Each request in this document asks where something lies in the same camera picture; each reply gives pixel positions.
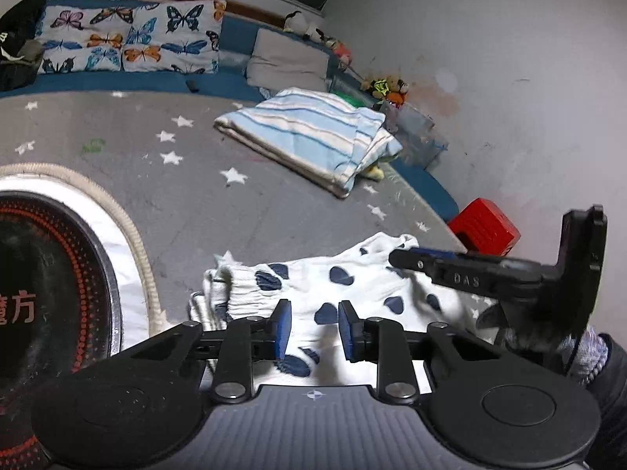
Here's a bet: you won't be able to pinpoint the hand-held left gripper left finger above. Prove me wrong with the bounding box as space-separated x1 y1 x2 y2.
122 298 294 401

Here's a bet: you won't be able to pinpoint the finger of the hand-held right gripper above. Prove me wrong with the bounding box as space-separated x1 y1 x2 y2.
388 246 545 299

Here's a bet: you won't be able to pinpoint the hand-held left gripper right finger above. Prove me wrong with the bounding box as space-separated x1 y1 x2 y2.
338 300 511 402

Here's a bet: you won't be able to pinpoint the white navy polka dot pants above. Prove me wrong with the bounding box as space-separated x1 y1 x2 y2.
188 232 505 387

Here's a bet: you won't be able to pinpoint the person's right hand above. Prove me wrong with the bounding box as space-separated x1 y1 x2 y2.
567 326 611 387

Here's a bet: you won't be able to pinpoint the red plastic stool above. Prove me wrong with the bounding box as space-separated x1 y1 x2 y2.
448 197 521 255

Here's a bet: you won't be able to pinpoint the yellow cloth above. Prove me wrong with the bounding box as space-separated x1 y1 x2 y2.
360 159 388 182

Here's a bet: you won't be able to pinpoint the clear plastic storage box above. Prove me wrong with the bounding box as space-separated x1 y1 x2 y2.
379 100 449 170

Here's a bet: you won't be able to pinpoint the grey star-printed tablecloth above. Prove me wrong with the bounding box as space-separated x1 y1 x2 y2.
0 89 471 392

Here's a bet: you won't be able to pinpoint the folded blue striped cloth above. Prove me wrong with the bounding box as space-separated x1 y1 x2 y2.
214 87 403 199

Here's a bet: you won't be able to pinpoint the round black induction cooker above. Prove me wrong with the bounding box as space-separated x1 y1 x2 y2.
0 163 162 470

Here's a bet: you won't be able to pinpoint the grey pillow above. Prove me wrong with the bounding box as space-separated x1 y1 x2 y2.
246 27 331 93

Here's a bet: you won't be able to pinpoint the blue sofa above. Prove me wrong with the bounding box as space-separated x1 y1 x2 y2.
0 0 461 223

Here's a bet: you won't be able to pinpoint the white black dog plush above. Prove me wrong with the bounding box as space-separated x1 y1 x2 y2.
283 10 319 42

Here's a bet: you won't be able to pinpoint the butterfly print pillow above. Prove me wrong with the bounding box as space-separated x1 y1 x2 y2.
36 2 135 75
122 0 227 74

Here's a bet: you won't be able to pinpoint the olive green cloth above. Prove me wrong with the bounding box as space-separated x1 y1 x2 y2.
17 39 45 67

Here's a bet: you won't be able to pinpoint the black bag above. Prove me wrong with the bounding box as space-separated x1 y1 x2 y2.
0 0 52 91

